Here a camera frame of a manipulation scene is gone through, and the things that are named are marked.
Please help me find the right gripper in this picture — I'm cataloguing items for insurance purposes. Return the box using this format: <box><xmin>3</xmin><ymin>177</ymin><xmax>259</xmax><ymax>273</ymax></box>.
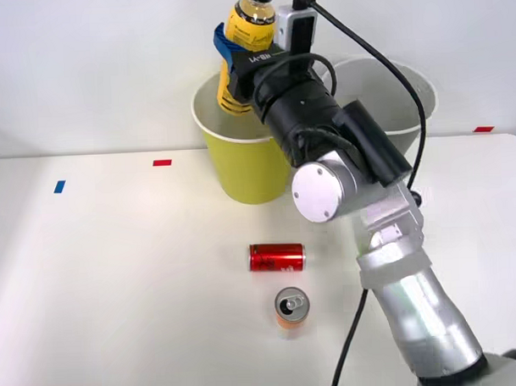
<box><xmin>211</xmin><ymin>19</ymin><xmax>326</xmax><ymax>105</ymax></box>

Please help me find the yellow plastic bottle black cap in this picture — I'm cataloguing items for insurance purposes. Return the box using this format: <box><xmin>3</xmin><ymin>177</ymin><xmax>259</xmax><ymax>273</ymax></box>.
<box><xmin>213</xmin><ymin>0</ymin><xmax>280</xmax><ymax>119</ymax></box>

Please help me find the yellow-green plastic waste bin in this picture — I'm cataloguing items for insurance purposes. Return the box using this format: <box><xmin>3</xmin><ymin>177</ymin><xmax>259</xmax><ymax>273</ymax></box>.
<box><xmin>188</xmin><ymin>69</ymin><xmax>296</xmax><ymax>208</ymax></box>

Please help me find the grey plastic waste bin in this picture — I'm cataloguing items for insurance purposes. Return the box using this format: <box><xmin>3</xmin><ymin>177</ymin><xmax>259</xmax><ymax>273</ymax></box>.
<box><xmin>319</xmin><ymin>53</ymin><xmax>441</xmax><ymax>168</ymax></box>

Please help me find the red drink can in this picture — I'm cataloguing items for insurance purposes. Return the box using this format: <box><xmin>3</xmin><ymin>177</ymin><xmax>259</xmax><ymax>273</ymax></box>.
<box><xmin>247</xmin><ymin>241</ymin><xmax>308</xmax><ymax>273</ymax></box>

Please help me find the orange drink can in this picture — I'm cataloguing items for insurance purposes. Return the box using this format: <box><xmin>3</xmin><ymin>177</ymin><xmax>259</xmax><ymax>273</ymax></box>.
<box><xmin>272</xmin><ymin>285</ymin><xmax>313</xmax><ymax>341</ymax></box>

